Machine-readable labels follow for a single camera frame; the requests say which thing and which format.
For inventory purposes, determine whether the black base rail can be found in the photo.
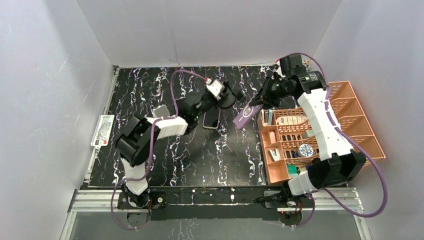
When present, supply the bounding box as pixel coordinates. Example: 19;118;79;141
116;186;312;227

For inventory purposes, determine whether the orange desk organizer tray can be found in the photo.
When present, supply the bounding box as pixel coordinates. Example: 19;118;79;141
257;107;320;185

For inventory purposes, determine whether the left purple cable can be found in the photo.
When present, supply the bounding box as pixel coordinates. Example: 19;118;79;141
110;68;213;231

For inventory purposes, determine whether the green eraser block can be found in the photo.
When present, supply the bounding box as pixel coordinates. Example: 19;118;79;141
287;164;299;178

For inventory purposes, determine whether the white label card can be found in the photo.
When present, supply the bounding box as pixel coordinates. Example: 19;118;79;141
90;114;115;149

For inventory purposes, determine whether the round blue white tin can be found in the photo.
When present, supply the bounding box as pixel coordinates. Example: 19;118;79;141
296;143;315;158

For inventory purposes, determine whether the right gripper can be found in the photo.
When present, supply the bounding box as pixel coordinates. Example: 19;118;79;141
249;75;293;110

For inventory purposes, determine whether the black round phone stand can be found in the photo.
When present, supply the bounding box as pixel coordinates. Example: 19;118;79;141
217;81;236;110

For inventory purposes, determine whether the orange mesh file rack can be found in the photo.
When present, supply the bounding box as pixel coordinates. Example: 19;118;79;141
298;80;387;170

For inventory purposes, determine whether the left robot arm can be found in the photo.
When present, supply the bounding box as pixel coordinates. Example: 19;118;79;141
115;87;244;208

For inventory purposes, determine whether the phone with pink case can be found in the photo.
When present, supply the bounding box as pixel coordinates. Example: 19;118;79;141
202;107;221;130

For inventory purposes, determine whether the phone with purple clear case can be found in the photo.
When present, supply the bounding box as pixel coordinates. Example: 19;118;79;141
233;98;264;130

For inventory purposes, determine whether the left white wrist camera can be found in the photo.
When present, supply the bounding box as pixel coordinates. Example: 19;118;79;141
205;78;225;101

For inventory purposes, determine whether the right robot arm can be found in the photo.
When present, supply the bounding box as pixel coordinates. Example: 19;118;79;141
251;71;366;207

